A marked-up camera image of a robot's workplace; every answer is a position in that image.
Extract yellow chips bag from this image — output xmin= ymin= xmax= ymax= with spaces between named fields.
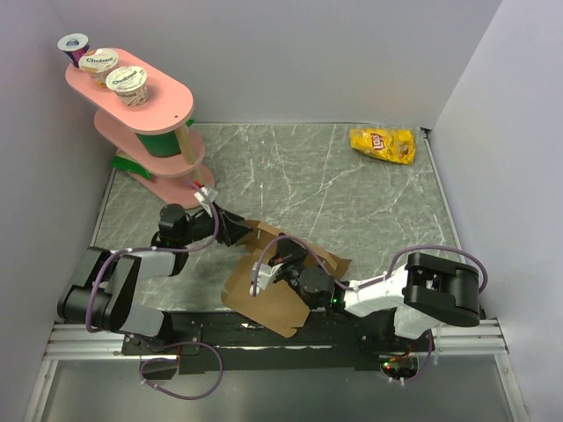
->
xmin=349 ymin=127 xmax=416 ymax=165

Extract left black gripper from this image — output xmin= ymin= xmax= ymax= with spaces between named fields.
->
xmin=179 ymin=201 xmax=253 ymax=246

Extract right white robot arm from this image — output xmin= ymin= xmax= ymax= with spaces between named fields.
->
xmin=267 ymin=239 xmax=486 ymax=351

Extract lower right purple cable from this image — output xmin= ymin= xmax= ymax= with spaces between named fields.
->
xmin=386 ymin=331 xmax=439 ymax=388

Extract orange Chobani yogurt cup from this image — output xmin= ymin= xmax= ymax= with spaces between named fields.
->
xmin=78 ymin=47 xmax=119 ymax=86

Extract brown cardboard box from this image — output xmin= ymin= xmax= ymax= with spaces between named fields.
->
xmin=221 ymin=220 xmax=351 ymax=338

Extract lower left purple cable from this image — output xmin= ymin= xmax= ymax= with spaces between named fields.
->
xmin=139 ymin=342 xmax=223 ymax=401

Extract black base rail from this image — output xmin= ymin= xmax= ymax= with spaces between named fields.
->
xmin=121 ymin=312 xmax=435 ymax=375

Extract purple yogurt cup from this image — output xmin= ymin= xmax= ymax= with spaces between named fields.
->
xmin=57 ymin=33 xmax=90 ymax=68

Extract white Chobani yogurt cup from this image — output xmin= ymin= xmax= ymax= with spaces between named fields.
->
xmin=106 ymin=65 xmax=149 ymax=106

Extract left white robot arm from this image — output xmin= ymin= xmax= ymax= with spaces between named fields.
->
xmin=57 ymin=204 xmax=252 ymax=353

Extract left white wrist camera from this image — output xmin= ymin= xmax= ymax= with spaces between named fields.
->
xmin=194 ymin=186 xmax=217 ymax=206

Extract pink tiered shelf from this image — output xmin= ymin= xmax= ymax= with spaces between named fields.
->
xmin=65 ymin=48 xmax=215 ymax=208

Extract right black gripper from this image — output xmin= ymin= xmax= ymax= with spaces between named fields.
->
xmin=269 ymin=232 xmax=309 ymax=295

